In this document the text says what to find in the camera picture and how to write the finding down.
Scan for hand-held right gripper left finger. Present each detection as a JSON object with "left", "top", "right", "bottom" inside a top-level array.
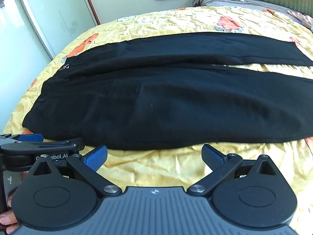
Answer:
[{"left": 33, "top": 146, "right": 123, "bottom": 198}]

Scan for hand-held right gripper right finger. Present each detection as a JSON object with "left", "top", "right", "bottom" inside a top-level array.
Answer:
[{"left": 187, "top": 144, "right": 282, "bottom": 198}]

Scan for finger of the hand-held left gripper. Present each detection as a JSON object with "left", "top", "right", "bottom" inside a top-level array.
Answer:
[{"left": 18, "top": 134, "right": 45, "bottom": 143}]

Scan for black pants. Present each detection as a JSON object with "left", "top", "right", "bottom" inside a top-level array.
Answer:
[{"left": 22, "top": 32, "right": 313, "bottom": 151}]

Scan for person's left hand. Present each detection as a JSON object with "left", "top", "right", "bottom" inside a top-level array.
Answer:
[{"left": 0, "top": 172, "right": 28, "bottom": 235}]

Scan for yellow printed bedsheet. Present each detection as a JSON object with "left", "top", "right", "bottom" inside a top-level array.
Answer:
[{"left": 0, "top": 5, "right": 313, "bottom": 227}]

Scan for white wardrobe with flower decals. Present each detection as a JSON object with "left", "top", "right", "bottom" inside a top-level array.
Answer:
[{"left": 0, "top": 0, "right": 101, "bottom": 133}]

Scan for grey floral pillow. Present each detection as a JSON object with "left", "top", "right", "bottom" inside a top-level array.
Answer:
[{"left": 192, "top": 0, "right": 313, "bottom": 33}]

